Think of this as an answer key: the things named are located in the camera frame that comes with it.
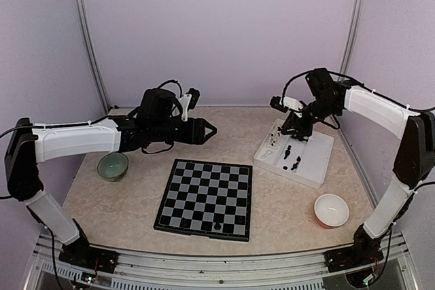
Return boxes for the left aluminium frame post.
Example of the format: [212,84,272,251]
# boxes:
[74,0,111,113]

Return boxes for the green glass bowl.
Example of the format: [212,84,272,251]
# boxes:
[97,153,129,182]

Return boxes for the aluminium front rail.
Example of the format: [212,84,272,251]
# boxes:
[32,232,412,290]

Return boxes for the white chess pieces pile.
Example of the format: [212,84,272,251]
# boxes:
[266,126,281,149]

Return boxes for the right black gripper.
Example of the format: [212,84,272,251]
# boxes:
[281,96,340,137]

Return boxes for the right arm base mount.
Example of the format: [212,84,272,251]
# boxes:
[324,246,384,273]

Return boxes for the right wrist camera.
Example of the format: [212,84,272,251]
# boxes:
[270,96,304,113]

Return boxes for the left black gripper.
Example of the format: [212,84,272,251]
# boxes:
[150,117,218,145]

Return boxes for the white plastic piece tray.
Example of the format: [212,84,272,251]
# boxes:
[253,119,334,189]

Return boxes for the right aluminium frame post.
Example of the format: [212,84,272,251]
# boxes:
[339,0,364,75]

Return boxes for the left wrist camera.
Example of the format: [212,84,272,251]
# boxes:
[179,88,201,122]

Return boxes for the aluminium frame post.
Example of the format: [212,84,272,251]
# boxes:
[74,0,111,113]
[339,0,364,75]

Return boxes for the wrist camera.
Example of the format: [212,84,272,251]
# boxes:
[179,88,201,122]
[270,96,304,113]

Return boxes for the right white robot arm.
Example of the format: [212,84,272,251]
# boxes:
[271,68,434,266]

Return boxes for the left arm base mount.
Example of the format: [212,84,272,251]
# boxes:
[59,247,119,274]

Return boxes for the black grey chessboard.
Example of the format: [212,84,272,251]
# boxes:
[154,159,253,242]

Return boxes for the black chess pieces pile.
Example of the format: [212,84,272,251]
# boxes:
[282,145,302,171]

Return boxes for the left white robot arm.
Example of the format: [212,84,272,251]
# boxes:
[2,86,218,266]

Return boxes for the white orange bowl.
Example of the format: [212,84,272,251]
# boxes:
[313,194,349,228]

